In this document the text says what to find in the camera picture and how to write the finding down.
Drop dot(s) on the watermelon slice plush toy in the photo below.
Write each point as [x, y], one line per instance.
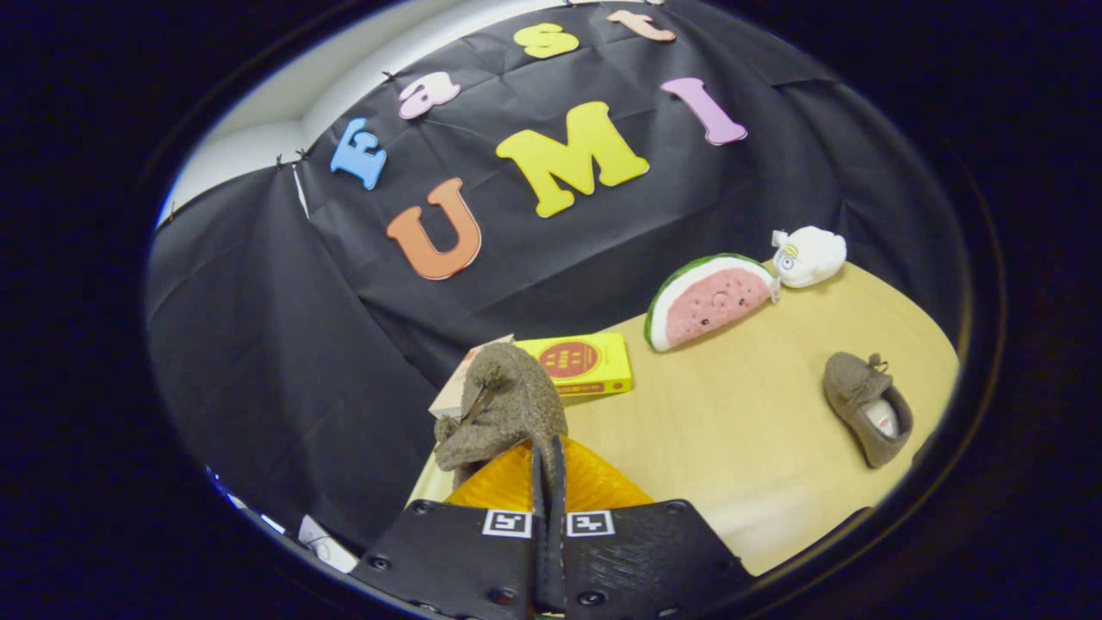
[710, 301]

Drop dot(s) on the black backdrop cloth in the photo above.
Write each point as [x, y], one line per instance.
[284, 344]

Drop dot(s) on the white plush toy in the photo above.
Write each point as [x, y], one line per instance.
[814, 257]

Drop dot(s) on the brown fuzzy shoe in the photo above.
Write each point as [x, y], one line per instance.
[516, 405]
[852, 387]

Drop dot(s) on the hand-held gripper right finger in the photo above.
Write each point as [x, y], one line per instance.
[646, 560]

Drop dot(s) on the white flat device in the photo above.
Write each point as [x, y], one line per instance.
[325, 544]

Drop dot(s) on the yellow book with red circle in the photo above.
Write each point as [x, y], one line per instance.
[585, 362]

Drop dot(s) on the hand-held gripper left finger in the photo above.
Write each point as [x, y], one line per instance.
[456, 560]

